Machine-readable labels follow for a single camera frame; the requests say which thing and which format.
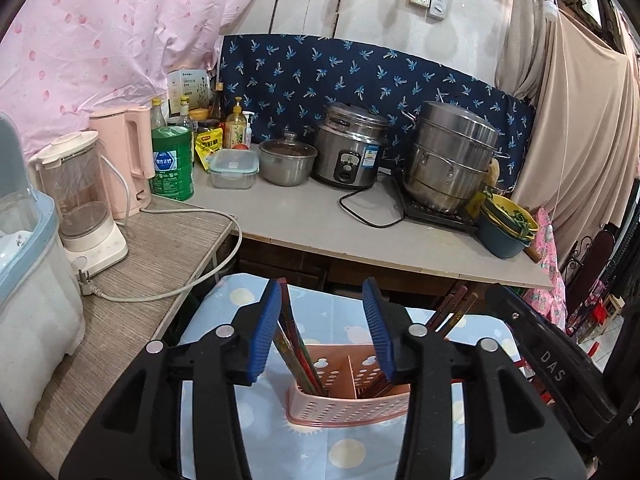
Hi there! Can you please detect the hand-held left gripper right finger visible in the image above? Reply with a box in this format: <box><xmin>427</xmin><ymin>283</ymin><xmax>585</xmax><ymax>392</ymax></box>
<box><xmin>361</xmin><ymin>277</ymin><xmax>586</xmax><ymax>480</ymax></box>

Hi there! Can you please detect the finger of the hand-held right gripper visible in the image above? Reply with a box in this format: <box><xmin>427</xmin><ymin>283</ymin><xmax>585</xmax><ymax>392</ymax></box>
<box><xmin>486</xmin><ymin>282</ymin><xmax>556</xmax><ymax>361</ymax></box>

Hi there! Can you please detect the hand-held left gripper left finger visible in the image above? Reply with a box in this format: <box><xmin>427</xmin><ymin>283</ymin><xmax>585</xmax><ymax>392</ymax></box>
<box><xmin>57</xmin><ymin>277</ymin><xmax>283</xmax><ymax>480</ymax></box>

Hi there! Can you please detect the group of assorted chopsticks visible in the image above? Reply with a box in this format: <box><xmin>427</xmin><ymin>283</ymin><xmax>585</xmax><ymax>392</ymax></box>
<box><xmin>272</xmin><ymin>277</ymin><xmax>471</xmax><ymax>397</ymax></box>

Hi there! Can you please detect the pink perforated plastic basket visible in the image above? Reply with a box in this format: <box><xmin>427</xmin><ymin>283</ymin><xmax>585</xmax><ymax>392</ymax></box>
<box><xmin>285</xmin><ymin>342</ymin><xmax>413</xmax><ymax>428</ymax></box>

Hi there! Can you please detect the blue printed tablecloth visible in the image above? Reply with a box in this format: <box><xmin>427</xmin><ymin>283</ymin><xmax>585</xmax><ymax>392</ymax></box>
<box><xmin>177</xmin><ymin>272</ymin><xmax>521</xmax><ymax>480</ymax></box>

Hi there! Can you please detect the pink floral cloth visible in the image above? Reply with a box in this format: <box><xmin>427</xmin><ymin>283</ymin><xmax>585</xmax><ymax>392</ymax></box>
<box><xmin>520</xmin><ymin>207</ymin><xmax>568</xmax><ymax>331</ymax></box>

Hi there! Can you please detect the blue plastic bowl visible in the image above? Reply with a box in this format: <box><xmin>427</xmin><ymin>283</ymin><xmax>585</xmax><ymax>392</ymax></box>
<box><xmin>475</xmin><ymin>215</ymin><xmax>531</xmax><ymax>260</ymax></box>

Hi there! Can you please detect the red plastic stool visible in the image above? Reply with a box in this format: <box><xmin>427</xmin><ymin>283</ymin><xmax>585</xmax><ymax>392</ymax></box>
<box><xmin>585</xmin><ymin>295</ymin><xmax>626</xmax><ymax>356</ymax></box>

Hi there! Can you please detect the black metal chair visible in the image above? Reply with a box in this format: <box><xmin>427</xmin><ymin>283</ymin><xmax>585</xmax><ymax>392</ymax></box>
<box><xmin>565</xmin><ymin>230</ymin><xmax>618</xmax><ymax>336</ymax></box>

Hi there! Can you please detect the yellow plastic bowl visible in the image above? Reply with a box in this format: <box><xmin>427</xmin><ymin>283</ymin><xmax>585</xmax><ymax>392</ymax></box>
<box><xmin>480</xmin><ymin>195</ymin><xmax>540</xmax><ymax>236</ymax></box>

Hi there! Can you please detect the black induction cooktop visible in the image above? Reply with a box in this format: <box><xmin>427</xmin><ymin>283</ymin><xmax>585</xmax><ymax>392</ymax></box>
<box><xmin>392</xmin><ymin>172</ymin><xmax>481</xmax><ymax>233</ymax></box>

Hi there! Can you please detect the grey counter board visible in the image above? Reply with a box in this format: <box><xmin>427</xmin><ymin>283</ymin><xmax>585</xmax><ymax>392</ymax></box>
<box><xmin>185</xmin><ymin>142</ymin><xmax>556</xmax><ymax>291</ymax></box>

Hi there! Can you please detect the grey woodgrain side table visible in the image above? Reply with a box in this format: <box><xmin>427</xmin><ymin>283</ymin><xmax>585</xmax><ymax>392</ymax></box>
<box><xmin>27</xmin><ymin>195</ymin><xmax>238</xmax><ymax>471</ymax></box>

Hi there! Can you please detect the stainless steel steamer pot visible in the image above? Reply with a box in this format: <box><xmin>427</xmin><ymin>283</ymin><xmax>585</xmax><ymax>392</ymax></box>
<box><xmin>402</xmin><ymin>101</ymin><xmax>511</xmax><ymax>213</ymax></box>

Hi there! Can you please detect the glass food container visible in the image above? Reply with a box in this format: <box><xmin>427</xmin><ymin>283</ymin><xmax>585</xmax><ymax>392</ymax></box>
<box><xmin>207</xmin><ymin>149</ymin><xmax>261</xmax><ymax>191</ymax></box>

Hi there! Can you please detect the steel pot with glass lid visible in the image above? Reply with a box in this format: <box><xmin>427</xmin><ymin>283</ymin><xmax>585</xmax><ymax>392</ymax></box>
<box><xmin>258</xmin><ymin>130</ymin><xmax>318</xmax><ymax>187</ymax></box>

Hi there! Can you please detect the stainless steel rice cooker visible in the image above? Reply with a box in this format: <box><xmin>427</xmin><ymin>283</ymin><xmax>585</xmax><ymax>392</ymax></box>
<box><xmin>311</xmin><ymin>102</ymin><xmax>392</xmax><ymax>190</ymax></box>

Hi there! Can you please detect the green detergent bottle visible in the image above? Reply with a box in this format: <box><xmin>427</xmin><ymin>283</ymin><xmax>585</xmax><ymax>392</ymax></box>
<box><xmin>150</xmin><ymin>126</ymin><xmax>196</xmax><ymax>202</ymax></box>

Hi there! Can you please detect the yellow snack packet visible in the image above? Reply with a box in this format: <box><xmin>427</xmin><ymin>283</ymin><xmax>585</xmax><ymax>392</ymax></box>
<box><xmin>194</xmin><ymin>127</ymin><xmax>224</xmax><ymax>173</ymax></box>

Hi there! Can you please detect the beige hanging cloth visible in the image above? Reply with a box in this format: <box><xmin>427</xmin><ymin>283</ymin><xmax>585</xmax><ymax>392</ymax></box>
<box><xmin>495</xmin><ymin>0</ymin><xmax>640</xmax><ymax>271</ymax></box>

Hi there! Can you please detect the yellow soap pump bottle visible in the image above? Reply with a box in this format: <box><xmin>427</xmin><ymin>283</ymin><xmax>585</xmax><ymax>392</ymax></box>
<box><xmin>224</xmin><ymin>97</ymin><xmax>247</xmax><ymax>150</ymax></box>

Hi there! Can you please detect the white blender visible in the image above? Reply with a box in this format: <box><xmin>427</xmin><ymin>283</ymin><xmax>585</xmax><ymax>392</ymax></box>
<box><xmin>29</xmin><ymin>131</ymin><xmax>130</xmax><ymax>276</ymax></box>

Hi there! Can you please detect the pink electric kettle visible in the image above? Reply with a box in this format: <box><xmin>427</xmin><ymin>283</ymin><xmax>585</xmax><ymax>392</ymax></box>
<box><xmin>89</xmin><ymin>106</ymin><xmax>156</xmax><ymax>220</ymax></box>

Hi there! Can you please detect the white dish box blue lid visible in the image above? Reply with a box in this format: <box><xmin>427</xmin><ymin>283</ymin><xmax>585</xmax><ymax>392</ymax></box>
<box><xmin>0</xmin><ymin>112</ymin><xmax>86</xmax><ymax>436</ymax></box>

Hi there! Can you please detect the dark sauce bottle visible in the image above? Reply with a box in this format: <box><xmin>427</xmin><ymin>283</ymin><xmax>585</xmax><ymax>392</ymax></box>
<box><xmin>209</xmin><ymin>82</ymin><xmax>226</xmax><ymax>128</ymax></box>

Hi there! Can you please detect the white carton box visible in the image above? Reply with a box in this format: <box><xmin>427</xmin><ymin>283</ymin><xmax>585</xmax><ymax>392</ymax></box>
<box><xmin>166</xmin><ymin>67</ymin><xmax>212</xmax><ymax>116</ymax></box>

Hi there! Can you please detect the navy printed cloth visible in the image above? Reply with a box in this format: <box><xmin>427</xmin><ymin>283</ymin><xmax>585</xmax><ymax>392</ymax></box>
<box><xmin>217</xmin><ymin>34</ymin><xmax>537</xmax><ymax>196</ymax></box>

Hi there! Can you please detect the pink dotted curtain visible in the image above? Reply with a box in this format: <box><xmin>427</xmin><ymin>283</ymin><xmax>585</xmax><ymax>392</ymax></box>
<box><xmin>0</xmin><ymin>0</ymin><xmax>291</xmax><ymax>171</ymax></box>

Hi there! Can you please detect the black power cord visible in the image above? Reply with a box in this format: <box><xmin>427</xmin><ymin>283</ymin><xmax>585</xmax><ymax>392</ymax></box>
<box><xmin>339</xmin><ymin>187</ymin><xmax>406</xmax><ymax>228</ymax></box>

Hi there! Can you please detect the white power cord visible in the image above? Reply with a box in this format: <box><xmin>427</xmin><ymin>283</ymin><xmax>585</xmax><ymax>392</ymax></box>
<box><xmin>75</xmin><ymin>152</ymin><xmax>244</xmax><ymax>302</ymax></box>

